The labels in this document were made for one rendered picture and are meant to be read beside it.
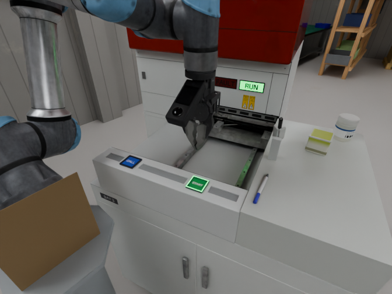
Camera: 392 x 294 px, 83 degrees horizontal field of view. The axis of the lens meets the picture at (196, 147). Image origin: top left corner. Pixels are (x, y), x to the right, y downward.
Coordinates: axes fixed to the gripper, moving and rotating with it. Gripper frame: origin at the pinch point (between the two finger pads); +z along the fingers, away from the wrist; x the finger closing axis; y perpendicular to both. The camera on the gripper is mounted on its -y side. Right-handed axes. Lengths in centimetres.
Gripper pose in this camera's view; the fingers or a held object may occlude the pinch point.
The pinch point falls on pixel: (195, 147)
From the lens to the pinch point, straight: 60.5
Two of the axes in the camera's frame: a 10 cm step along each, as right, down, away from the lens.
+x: -9.0, -2.4, 3.6
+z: 0.0, 8.3, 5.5
